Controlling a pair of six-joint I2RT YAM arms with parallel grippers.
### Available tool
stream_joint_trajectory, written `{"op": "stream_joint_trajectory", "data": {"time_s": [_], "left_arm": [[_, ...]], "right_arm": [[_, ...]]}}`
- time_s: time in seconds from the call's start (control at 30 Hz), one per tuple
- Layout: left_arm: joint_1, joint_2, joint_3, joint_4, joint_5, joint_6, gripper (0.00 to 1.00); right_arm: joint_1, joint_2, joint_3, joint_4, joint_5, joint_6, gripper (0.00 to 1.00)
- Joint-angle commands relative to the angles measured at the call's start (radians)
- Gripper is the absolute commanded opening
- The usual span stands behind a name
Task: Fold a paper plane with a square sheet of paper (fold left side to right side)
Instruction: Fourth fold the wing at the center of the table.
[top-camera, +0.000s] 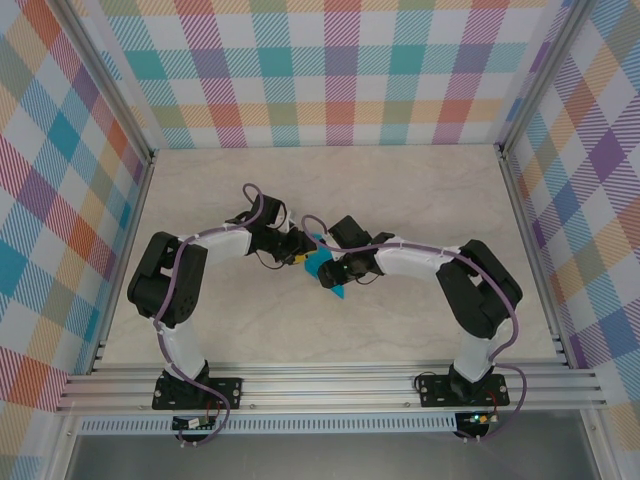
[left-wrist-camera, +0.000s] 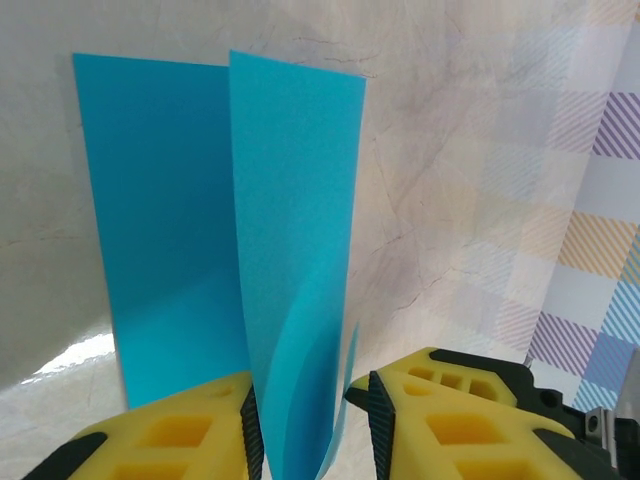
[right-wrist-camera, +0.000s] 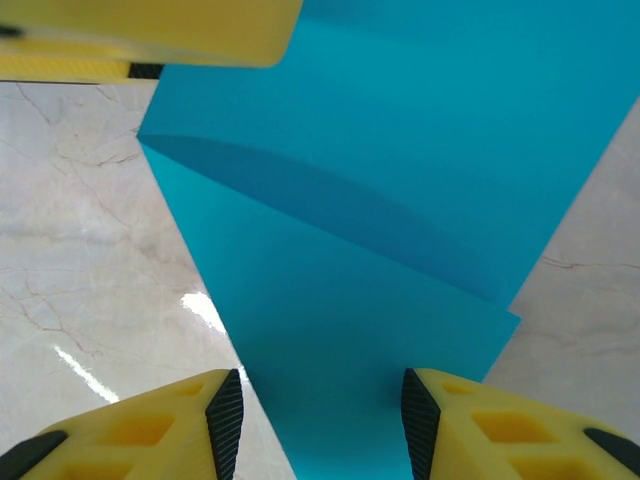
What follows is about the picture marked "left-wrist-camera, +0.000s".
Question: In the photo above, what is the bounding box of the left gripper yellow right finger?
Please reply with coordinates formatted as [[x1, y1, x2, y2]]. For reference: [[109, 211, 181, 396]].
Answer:
[[343, 347, 621, 480]]

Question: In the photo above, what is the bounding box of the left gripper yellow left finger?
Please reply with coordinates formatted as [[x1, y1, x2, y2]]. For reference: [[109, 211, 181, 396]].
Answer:
[[29, 370, 265, 480]]

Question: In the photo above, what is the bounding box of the blue square paper sheet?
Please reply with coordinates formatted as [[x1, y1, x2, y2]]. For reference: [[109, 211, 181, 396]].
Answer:
[[72, 49, 369, 480]]

